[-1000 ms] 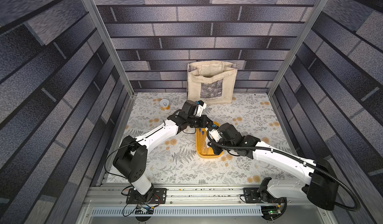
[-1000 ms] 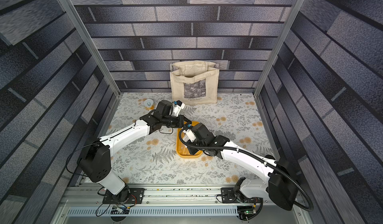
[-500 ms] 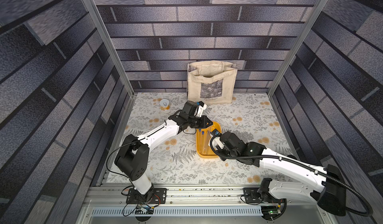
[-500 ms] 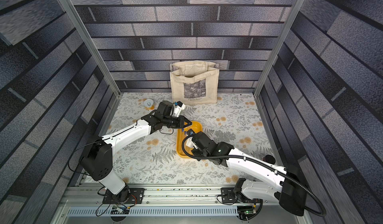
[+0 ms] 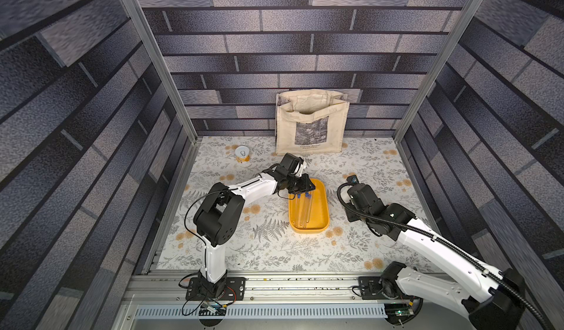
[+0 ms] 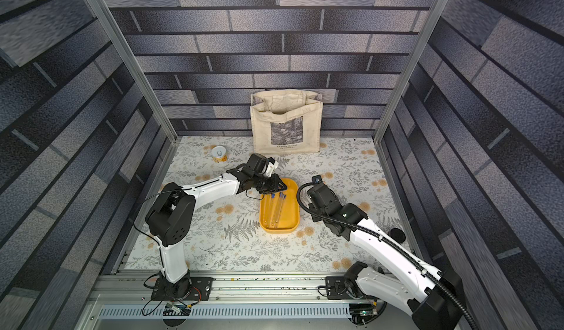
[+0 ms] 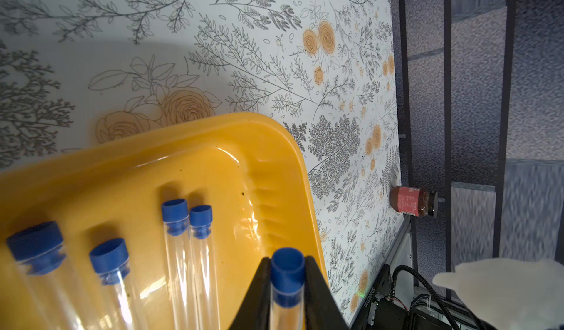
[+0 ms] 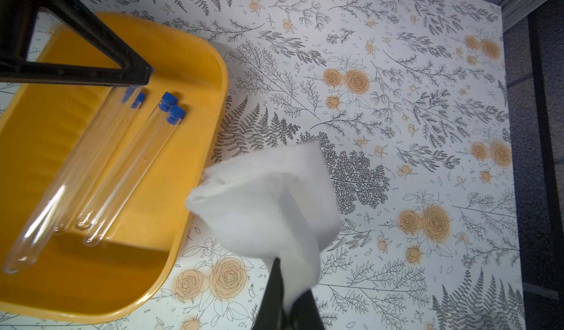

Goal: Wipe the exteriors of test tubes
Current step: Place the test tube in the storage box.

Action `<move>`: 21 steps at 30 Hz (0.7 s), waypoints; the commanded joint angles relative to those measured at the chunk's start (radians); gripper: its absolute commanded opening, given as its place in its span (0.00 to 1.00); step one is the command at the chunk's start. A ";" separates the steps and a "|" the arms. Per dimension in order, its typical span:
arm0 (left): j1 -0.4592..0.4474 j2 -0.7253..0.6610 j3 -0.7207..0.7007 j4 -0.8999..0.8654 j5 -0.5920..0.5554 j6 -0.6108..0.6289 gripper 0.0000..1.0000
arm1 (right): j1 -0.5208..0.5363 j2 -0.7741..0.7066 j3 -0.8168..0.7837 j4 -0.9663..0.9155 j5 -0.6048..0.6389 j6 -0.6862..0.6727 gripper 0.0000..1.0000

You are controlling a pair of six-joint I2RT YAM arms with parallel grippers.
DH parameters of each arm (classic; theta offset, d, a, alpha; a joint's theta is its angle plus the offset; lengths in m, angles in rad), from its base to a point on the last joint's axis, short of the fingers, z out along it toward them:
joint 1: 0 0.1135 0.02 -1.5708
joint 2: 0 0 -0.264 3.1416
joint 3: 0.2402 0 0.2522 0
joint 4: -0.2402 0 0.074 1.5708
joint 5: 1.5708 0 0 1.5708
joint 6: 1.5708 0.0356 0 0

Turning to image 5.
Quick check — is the black corrugated cable conduit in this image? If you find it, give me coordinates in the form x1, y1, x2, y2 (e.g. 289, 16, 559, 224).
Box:
336, 181, 552, 330

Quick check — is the beige canvas tote bag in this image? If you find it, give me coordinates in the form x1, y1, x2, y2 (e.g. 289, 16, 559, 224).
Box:
275, 89, 350, 155

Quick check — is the left controller board with wires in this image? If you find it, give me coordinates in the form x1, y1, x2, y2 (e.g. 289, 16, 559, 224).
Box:
181, 286, 236, 327

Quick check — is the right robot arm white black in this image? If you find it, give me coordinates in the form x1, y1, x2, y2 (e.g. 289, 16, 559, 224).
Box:
337, 176, 527, 329

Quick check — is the yellow plastic tray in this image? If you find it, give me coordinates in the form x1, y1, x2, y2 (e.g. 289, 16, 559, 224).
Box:
289, 179, 330, 234

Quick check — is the right controller board green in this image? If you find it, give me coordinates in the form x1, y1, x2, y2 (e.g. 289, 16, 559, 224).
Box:
384, 304, 414, 327

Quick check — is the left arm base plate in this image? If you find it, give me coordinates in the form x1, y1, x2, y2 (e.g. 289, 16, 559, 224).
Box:
185, 277, 247, 302

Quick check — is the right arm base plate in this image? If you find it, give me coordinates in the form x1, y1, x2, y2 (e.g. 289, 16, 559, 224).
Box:
354, 277, 416, 301

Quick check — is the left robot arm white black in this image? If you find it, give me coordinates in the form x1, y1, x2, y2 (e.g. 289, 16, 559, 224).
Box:
193, 154, 315, 299

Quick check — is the aluminium mounting rail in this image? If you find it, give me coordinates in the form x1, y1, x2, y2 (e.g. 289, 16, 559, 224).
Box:
113, 270, 409, 329

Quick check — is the test tube blue cap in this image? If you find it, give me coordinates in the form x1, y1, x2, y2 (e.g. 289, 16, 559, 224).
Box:
305, 192, 314, 223
300, 193, 311, 229
295, 194, 303, 228

